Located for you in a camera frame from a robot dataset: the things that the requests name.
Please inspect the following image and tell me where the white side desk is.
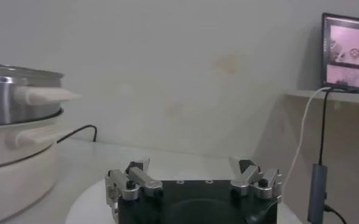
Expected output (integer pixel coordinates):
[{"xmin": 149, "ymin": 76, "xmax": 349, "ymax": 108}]
[{"xmin": 284, "ymin": 89, "xmax": 359, "ymax": 107}]

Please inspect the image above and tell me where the grey usb hub adapter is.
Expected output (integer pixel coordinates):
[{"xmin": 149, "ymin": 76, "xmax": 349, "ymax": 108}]
[{"xmin": 307, "ymin": 163, "xmax": 329, "ymax": 224}]

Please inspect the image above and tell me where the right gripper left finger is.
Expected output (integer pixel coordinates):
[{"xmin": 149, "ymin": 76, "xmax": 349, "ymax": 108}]
[{"xmin": 104, "ymin": 157, "xmax": 164, "ymax": 202}]

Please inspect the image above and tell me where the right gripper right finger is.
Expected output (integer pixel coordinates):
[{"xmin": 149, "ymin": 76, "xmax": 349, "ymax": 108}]
[{"xmin": 229, "ymin": 158, "xmax": 283, "ymax": 201}]

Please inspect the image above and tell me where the white cable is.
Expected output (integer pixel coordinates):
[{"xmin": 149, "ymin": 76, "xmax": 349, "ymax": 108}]
[{"xmin": 281, "ymin": 86, "xmax": 334, "ymax": 195}]

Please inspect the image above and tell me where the black cooker power cord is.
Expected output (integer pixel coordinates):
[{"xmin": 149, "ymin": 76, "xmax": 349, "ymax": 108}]
[{"xmin": 56, "ymin": 124, "xmax": 98, "ymax": 144}]

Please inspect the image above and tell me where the black cable into hub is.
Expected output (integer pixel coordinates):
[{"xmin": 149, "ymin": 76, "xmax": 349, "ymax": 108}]
[{"xmin": 318, "ymin": 88, "xmax": 334, "ymax": 167}]

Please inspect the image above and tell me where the black laptop with lit screen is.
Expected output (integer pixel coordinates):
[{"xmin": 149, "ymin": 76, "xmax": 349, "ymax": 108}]
[{"xmin": 321, "ymin": 12, "xmax": 359, "ymax": 95}]

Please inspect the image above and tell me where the cream electric cooker pot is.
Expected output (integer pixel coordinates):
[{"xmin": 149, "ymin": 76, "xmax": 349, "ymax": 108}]
[{"xmin": 0, "ymin": 108, "xmax": 75, "ymax": 224}]

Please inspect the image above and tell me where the white round plate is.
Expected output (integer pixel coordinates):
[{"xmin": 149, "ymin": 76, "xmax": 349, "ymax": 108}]
[{"xmin": 65, "ymin": 178, "xmax": 304, "ymax": 224}]

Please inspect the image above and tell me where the black cable out of hub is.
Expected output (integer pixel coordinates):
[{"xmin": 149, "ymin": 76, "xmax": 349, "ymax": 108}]
[{"xmin": 324, "ymin": 204, "xmax": 348, "ymax": 224}]

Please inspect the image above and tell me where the stainless steel steamer basket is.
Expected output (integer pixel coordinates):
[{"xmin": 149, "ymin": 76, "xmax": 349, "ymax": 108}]
[{"xmin": 0, "ymin": 62, "xmax": 82, "ymax": 127}]

